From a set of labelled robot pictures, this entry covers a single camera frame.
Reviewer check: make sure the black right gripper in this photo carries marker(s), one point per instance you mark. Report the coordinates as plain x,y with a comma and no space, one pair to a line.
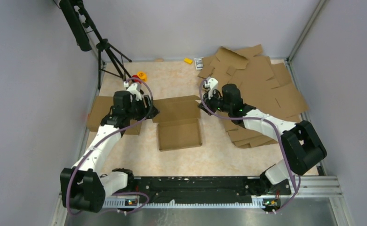
215,94

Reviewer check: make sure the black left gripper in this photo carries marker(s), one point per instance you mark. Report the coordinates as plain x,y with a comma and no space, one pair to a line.
147,101

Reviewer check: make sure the cardboard box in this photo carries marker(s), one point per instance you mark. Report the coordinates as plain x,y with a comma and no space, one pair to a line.
101,108
178,125

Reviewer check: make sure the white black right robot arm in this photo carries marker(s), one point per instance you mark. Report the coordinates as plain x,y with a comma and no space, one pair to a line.
299,142

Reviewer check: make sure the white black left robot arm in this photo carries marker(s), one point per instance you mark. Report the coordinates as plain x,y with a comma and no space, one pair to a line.
82,186

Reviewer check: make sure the folded closed cardboard box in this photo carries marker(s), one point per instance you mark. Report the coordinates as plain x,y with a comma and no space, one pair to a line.
101,108

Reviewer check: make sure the playing card box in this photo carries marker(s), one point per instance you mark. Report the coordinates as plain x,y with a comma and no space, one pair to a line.
198,63

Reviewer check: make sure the red round toy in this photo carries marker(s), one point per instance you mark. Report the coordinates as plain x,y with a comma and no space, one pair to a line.
136,77

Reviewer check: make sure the orange round toy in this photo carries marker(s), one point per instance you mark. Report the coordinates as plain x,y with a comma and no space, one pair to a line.
142,75

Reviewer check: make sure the yellow block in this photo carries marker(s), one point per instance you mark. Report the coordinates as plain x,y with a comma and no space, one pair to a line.
188,61

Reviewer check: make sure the cardboard sheet pile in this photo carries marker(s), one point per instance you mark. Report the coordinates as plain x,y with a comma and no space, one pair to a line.
262,84

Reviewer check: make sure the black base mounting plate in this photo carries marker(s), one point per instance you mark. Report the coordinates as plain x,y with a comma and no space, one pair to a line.
204,190

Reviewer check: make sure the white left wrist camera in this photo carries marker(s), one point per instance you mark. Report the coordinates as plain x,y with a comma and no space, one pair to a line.
134,89

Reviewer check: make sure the black camera tripod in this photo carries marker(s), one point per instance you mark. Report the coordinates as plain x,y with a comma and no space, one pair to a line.
88,37

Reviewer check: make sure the aluminium frame rail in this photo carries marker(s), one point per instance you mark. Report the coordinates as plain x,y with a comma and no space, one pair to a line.
316,201

